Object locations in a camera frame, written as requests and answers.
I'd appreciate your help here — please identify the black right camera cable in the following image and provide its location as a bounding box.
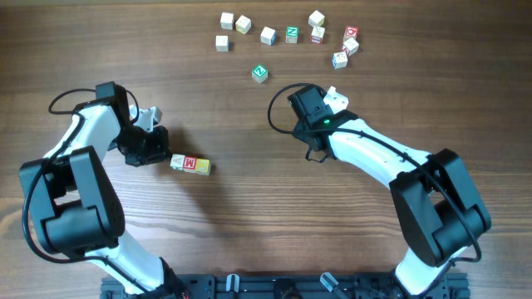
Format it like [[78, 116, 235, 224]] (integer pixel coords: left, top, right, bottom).
[[267, 82, 483, 298]]

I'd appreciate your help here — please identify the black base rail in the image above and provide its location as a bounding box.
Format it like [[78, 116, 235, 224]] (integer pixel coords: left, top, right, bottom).
[[100, 272, 470, 299]]

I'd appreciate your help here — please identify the yellow K wooden block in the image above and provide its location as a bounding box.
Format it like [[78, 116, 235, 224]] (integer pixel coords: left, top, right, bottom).
[[195, 159, 212, 175]]

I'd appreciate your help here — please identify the wooden block left lower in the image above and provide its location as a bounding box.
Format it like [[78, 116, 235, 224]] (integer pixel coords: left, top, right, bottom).
[[215, 36, 229, 52]]

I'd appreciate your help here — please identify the green N wooden block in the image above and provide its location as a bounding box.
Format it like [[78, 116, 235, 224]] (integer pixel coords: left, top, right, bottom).
[[285, 27, 298, 44]]

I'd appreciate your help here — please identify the red O wooden block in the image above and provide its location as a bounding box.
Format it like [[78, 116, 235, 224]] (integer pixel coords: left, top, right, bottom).
[[343, 26, 359, 41]]

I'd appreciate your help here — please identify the red sided wooden block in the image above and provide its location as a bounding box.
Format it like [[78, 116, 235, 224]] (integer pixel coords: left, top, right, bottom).
[[342, 37, 359, 56]]

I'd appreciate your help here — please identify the plain wooden block far left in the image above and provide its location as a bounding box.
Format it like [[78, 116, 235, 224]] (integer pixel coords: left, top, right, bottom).
[[220, 12, 234, 30]]

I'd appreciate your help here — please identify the red M wooden block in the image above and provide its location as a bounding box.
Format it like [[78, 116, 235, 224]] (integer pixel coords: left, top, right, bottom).
[[183, 156, 197, 173]]

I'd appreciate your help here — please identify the plain wooden block top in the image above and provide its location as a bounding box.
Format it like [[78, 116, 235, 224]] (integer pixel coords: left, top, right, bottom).
[[308, 10, 325, 27]]

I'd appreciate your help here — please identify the teal picture wooden block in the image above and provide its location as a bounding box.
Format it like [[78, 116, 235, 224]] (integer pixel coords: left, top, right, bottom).
[[170, 154, 185, 171]]

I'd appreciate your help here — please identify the green Z wooden block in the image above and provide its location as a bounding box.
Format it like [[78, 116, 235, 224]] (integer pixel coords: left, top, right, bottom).
[[252, 64, 268, 83]]

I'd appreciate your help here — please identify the yellow edged wooden block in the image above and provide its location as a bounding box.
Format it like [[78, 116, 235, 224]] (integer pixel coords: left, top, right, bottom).
[[235, 15, 252, 34]]

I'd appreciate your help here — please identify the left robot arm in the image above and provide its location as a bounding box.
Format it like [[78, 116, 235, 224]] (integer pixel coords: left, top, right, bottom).
[[19, 81, 190, 298]]

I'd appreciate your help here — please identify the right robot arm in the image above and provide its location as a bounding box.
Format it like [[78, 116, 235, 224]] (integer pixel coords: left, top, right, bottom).
[[288, 83, 491, 298]]

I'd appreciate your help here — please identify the plain wooden block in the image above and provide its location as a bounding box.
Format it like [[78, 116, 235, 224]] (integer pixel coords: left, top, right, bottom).
[[308, 10, 325, 27], [220, 12, 234, 30]]

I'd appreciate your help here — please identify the blue edged wooden block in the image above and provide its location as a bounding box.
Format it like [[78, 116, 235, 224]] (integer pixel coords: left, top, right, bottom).
[[260, 27, 277, 46]]

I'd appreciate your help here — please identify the blue sided wooden block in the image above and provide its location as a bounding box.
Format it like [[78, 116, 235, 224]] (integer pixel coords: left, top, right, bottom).
[[332, 51, 348, 69]]

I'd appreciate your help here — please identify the red edged picture block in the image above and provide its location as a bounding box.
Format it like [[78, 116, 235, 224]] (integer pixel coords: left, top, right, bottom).
[[311, 26, 325, 44]]

